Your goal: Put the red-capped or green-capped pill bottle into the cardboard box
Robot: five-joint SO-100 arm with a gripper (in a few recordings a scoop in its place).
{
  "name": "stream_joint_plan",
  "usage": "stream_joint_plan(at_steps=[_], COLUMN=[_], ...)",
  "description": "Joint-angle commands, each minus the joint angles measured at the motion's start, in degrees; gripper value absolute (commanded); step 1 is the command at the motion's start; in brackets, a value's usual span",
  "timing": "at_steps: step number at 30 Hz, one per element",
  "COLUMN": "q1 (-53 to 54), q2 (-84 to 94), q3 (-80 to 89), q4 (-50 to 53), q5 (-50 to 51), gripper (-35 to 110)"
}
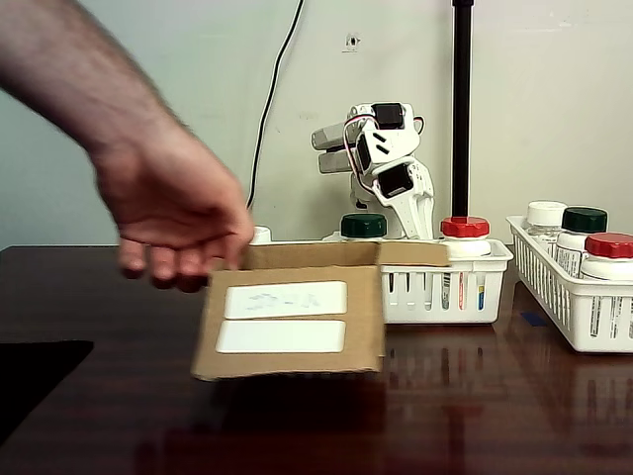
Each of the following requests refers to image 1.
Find person's hairy forearm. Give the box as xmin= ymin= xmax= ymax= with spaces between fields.
xmin=0 ymin=0 xmax=195 ymax=155

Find white plastic basket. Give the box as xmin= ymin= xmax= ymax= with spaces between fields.
xmin=249 ymin=237 xmax=514 ymax=327
xmin=505 ymin=215 xmax=633 ymax=355

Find black cable on wall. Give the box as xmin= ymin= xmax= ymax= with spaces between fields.
xmin=245 ymin=0 xmax=306 ymax=209

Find person's bare hand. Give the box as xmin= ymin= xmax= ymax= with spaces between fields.
xmin=92 ymin=127 xmax=257 ymax=294

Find brown cardboard box white labels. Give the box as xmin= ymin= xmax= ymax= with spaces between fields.
xmin=191 ymin=239 xmax=451 ymax=382

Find black vertical pole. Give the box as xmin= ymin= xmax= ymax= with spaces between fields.
xmin=452 ymin=0 xmax=479 ymax=222

